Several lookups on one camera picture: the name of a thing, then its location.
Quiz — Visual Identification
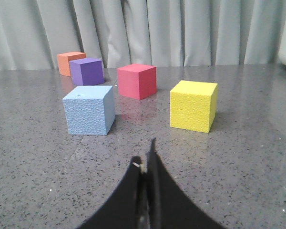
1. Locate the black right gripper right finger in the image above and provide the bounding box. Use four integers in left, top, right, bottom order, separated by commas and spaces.
146, 139, 223, 229

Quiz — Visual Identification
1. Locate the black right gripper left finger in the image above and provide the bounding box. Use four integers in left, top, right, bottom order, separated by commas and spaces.
80, 156, 144, 229

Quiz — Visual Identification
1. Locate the yellow foam cube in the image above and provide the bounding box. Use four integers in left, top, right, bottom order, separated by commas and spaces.
170, 80, 218, 133

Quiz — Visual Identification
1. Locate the light blue foam cube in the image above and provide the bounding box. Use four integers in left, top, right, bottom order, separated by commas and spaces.
62, 85, 115, 135

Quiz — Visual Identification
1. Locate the red foam cube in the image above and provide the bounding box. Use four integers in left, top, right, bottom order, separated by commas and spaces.
117, 63, 157, 100

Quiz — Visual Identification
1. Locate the dark purple foam cube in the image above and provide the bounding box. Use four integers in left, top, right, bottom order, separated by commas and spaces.
69, 58, 104, 86

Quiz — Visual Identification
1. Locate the orange foam cube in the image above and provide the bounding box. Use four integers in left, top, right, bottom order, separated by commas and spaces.
57, 52, 86, 77

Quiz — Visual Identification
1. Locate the grey pleated curtain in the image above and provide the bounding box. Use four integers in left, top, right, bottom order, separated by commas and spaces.
0, 0, 286, 70

